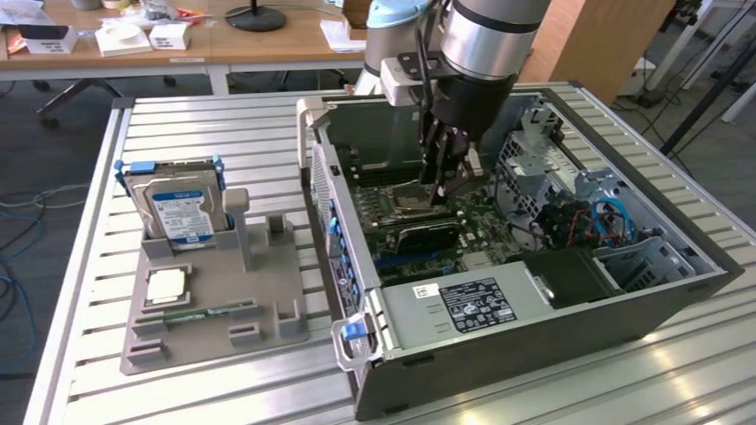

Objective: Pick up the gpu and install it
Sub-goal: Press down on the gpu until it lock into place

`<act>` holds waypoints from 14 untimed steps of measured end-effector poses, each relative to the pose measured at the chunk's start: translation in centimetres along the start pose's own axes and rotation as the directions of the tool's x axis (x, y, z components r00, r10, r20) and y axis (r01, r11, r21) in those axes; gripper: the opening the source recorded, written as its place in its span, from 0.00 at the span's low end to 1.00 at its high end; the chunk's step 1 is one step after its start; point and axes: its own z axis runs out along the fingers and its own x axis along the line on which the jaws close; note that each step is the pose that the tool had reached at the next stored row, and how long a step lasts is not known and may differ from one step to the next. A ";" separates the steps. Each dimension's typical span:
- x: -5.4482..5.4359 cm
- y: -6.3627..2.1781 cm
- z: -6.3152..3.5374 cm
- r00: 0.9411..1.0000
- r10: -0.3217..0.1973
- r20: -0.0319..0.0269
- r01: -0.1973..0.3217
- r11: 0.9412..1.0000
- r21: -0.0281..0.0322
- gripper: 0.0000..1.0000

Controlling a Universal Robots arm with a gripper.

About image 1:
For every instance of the black NVIDIA graphics card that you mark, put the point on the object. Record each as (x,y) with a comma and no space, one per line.
(428,237)

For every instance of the green RAM stick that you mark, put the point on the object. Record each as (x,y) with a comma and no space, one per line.
(204,312)

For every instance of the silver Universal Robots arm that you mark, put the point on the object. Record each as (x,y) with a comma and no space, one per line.
(490,35)

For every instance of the wooden office desk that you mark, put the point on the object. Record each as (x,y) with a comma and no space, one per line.
(118,64)
(283,44)

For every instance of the tall wooden cabinet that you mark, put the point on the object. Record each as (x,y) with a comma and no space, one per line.
(608,44)

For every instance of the silver CPU chip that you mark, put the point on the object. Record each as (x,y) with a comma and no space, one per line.
(166,288)

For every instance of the small white barcode sticker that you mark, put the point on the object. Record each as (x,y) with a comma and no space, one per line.
(426,292)

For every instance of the black power supply label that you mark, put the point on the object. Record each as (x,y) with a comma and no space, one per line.
(479,305)

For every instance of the perforated metal drive cage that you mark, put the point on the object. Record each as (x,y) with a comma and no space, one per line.
(531,168)

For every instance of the black chair base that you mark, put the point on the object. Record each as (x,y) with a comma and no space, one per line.
(76,90)

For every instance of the stack of white papers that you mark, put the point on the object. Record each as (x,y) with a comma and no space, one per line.
(339,37)

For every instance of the white box with black print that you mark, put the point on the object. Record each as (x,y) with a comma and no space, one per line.
(54,46)

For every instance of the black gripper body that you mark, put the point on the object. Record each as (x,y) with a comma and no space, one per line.
(472,104)

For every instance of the blue card retainer bar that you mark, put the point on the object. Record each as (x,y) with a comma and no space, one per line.
(332,230)

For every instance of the white boxes on desk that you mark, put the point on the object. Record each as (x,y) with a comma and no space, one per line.
(120,42)

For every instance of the grey printed parts rack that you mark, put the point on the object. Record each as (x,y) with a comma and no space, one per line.
(207,341)

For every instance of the open black PC case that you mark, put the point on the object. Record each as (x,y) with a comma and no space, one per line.
(531,363)

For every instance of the CPU socket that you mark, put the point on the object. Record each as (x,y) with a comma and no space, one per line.
(407,197)

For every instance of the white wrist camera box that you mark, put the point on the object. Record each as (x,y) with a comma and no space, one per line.
(402,88)

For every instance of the black device on box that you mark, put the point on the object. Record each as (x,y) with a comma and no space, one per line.
(44,32)

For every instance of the grey power supply unit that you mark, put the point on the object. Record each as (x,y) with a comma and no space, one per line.
(407,323)

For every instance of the small white carton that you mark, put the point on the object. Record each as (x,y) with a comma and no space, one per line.
(170,37)

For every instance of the hard disk in blue caddy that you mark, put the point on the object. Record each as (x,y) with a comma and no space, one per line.
(178,212)

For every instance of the black round lamp base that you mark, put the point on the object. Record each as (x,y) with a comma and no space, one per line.
(255,20)

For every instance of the green motherboard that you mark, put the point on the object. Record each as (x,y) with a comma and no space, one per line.
(479,230)

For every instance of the brown cardboard box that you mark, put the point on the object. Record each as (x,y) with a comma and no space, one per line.
(355,13)

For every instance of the white post with red mark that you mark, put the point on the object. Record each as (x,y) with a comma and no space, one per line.
(644,79)

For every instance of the metal disk bay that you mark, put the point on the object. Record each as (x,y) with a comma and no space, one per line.
(650,265)

